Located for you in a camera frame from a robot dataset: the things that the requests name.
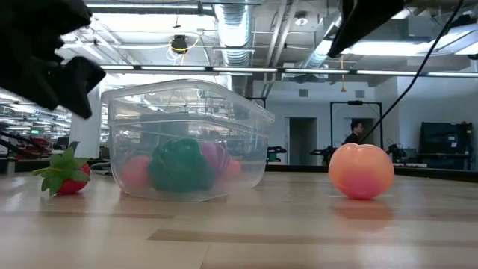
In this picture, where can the purple toy onion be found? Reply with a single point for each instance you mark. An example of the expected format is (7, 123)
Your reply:
(216, 157)

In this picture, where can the white building pillar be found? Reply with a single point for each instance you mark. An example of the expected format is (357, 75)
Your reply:
(86, 127)

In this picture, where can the orange pink toy peach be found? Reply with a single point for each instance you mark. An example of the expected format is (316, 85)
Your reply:
(360, 172)

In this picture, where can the pink toy ball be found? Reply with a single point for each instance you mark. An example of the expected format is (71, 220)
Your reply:
(135, 172)

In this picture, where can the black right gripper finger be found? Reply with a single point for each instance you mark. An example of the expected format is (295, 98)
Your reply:
(366, 18)

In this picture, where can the long ceiling light bar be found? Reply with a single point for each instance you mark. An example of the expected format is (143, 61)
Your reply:
(224, 68)

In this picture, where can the black aluminium rig frame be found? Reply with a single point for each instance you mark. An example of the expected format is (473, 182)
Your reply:
(429, 174)

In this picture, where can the person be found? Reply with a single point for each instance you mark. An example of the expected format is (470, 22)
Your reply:
(354, 133)

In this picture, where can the clear plastic tupperware container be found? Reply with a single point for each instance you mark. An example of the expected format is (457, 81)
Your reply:
(186, 108)

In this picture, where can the green black background robot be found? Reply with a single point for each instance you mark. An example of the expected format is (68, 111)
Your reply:
(275, 154)

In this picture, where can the black background stand frame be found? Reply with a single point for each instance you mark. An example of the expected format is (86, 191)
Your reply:
(381, 123)

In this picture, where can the silver spiral air duct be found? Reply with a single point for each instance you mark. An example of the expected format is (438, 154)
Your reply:
(234, 33)

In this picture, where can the red toy strawberry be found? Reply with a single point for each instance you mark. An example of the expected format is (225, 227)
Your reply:
(71, 179)
(234, 168)

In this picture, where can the silver slanted air duct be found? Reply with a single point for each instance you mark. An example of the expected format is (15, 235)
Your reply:
(317, 56)

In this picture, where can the green toy bell pepper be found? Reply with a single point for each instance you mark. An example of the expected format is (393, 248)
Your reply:
(179, 166)

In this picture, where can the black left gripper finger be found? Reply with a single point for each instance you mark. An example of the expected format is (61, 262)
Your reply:
(80, 86)

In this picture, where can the black screen cart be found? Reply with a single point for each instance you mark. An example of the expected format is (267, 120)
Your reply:
(446, 143)

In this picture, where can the round ceiling smoke detector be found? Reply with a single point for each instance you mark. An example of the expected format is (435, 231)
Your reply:
(301, 21)

